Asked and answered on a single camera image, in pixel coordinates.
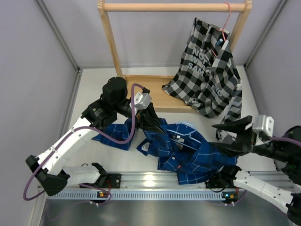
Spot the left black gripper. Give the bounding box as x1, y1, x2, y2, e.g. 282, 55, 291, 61
113, 98, 166, 134

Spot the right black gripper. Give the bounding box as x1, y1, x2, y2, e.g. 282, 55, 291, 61
207, 116, 293, 163

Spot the blue plaid shirt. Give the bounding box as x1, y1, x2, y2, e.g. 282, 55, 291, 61
91, 117, 238, 186

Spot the light blue wire hanger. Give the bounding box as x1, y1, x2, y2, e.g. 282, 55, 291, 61
167, 121, 201, 143

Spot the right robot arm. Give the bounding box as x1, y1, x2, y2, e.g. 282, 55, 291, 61
206, 115, 301, 226

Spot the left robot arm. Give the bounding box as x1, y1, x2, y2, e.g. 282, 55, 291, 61
24, 77, 165, 201

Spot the black white checkered shirt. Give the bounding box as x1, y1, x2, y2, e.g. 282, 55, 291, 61
161, 17, 244, 143

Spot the wooden clothes rack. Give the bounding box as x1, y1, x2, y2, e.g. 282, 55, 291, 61
97, 0, 253, 114

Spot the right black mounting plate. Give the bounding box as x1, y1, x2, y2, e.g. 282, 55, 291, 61
205, 175, 224, 189

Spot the black mounting plate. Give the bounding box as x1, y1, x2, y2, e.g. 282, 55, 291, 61
205, 175, 224, 189
102, 173, 121, 189

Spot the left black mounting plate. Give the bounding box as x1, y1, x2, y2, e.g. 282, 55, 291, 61
102, 173, 121, 189

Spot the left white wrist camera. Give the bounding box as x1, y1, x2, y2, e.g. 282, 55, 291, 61
130, 92, 152, 110

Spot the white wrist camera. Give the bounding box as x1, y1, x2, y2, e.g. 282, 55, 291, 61
245, 114, 275, 142
130, 92, 152, 110

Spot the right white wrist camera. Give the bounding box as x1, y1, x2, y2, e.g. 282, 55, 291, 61
245, 114, 275, 142

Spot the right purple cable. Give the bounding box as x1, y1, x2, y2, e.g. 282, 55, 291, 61
270, 136, 301, 145

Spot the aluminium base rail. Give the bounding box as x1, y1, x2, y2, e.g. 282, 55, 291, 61
37, 171, 292, 191

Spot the pink wire hanger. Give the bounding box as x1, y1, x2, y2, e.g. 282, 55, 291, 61
209, 2, 232, 58

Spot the perforated cable duct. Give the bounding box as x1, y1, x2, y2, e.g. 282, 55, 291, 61
49, 189, 235, 201

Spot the right aluminium frame post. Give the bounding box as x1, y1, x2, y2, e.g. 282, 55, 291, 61
243, 0, 288, 70

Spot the aluminium frame post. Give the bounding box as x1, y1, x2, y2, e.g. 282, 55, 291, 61
34, 0, 80, 72
243, 0, 288, 70

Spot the left aluminium frame post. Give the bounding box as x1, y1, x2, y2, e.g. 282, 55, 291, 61
34, 0, 80, 72

